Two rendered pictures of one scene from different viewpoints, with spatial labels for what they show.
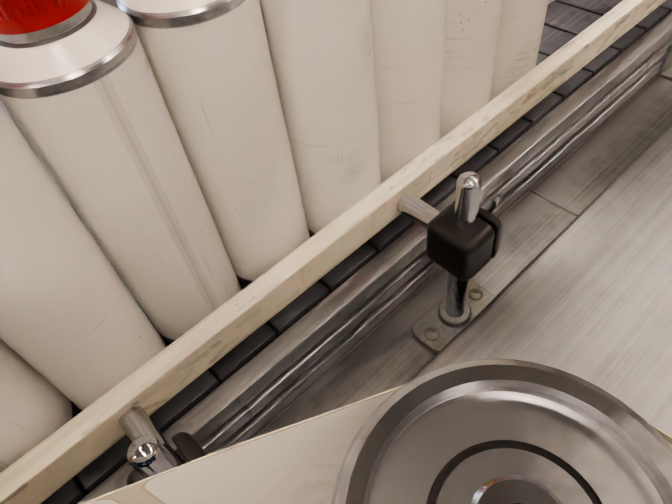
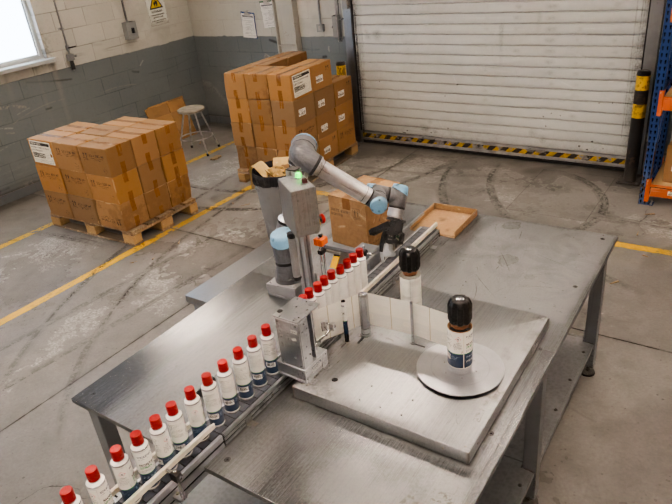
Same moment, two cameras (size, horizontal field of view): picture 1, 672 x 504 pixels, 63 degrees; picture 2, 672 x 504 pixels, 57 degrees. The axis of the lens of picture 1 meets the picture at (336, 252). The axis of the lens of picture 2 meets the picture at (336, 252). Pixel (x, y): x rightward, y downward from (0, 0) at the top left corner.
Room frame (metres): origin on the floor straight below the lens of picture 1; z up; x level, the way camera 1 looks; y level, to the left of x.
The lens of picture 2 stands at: (-1.86, 0.68, 2.30)
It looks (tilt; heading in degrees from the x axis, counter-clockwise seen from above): 28 degrees down; 342
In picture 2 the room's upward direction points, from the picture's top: 6 degrees counter-clockwise
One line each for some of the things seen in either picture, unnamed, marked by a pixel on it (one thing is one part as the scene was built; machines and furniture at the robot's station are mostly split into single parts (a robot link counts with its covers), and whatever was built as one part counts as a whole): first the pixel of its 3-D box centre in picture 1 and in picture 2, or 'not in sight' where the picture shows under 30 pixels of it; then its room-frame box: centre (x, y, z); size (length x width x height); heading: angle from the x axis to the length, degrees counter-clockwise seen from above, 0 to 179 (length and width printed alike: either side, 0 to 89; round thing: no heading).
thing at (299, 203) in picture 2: not in sight; (299, 205); (0.25, 0.12, 1.38); 0.17 x 0.10 x 0.19; 1
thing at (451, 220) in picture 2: not in sight; (444, 219); (0.83, -0.82, 0.85); 0.30 x 0.26 x 0.04; 126
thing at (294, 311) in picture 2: not in sight; (296, 309); (-0.08, 0.27, 1.14); 0.14 x 0.11 x 0.01; 126
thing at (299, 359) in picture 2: not in sight; (299, 339); (-0.08, 0.28, 1.01); 0.14 x 0.13 x 0.26; 126
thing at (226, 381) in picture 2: not in sight; (227, 385); (-0.17, 0.56, 0.98); 0.05 x 0.05 x 0.20
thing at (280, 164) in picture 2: not in sight; (279, 178); (2.93, -0.43, 0.50); 0.42 x 0.41 x 0.28; 125
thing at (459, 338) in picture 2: not in sight; (459, 333); (-0.34, -0.22, 1.04); 0.09 x 0.09 x 0.29
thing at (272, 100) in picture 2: not in sight; (294, 116); (4.46, -1.05, 0.57); 1.20 x 0.85 x 1.14; 127
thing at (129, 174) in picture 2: not in sight; (114, 175); (4.08, 0.88, 0.45); 1.20 x 0.84 x 0.89; 37
